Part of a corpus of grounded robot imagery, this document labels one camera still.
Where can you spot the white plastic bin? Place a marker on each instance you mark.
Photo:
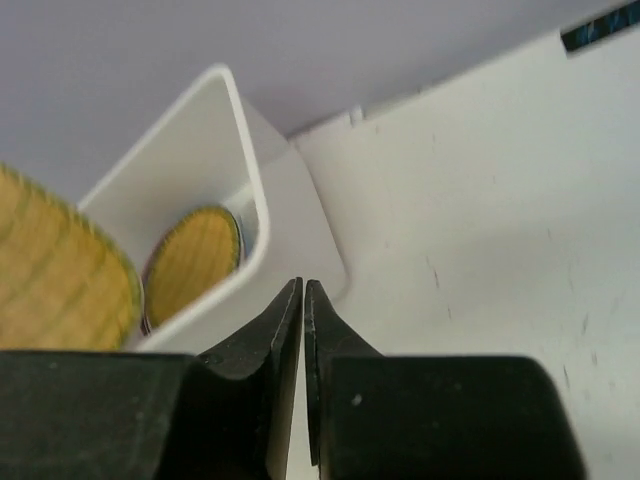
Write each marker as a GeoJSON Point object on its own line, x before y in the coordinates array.
{"type": "Point", "coordinates": [213, 147]}

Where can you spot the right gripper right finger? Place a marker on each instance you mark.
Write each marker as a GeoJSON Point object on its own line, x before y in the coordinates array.
{"type": "Point", "coordinates": [373, 416]}

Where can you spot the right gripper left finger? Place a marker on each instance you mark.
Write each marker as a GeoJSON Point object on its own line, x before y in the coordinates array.
{"type": "Point", "coordinates": [223, 414]}

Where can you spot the fan-shaped bamboo woven tray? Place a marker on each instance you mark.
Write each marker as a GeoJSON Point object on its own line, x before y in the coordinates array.
{"type": "Point", "coordinates": [65, 284]}

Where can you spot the round bamboo woven plate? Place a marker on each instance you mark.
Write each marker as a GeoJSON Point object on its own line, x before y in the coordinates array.
{"type": "Point", "coordinates": [195, 260]}

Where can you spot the right blue table label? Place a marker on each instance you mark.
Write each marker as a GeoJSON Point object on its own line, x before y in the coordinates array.
{"type": "Point", "coordinates": [599, 27]}

